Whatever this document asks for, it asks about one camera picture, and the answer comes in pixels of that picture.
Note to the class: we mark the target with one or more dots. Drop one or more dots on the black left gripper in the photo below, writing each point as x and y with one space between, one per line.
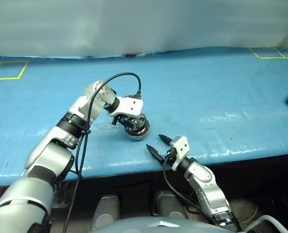
122 120

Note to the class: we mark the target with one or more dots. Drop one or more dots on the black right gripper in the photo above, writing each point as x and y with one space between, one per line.
170 156

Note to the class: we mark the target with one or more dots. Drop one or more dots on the motor housing with copper windings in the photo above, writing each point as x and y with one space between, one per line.
139 133

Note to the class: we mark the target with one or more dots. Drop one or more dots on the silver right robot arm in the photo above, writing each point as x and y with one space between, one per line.
207 191

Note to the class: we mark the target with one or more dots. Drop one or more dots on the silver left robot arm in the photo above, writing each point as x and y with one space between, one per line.
49 150

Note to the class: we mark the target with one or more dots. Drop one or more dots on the grey rounded robot leg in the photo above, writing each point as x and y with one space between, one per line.
106 211
168 206

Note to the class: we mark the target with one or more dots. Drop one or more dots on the blue table cover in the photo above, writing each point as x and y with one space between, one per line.
207 97

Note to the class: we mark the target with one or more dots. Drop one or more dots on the grey robot torso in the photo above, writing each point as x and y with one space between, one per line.
146 225

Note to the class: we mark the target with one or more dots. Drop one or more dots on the clear plastic bag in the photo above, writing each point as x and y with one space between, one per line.
61 194

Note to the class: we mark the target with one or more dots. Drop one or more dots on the white foam backdrop sheet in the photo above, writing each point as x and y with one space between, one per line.
134 24

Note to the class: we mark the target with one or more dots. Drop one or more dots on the white curved tube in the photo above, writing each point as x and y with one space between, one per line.
266 216

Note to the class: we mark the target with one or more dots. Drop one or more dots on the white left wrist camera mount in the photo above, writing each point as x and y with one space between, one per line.
132 105

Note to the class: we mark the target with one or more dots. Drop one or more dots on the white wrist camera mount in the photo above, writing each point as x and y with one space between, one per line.
132 105
181 145

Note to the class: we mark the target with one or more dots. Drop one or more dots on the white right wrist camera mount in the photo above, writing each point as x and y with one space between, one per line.
181 145

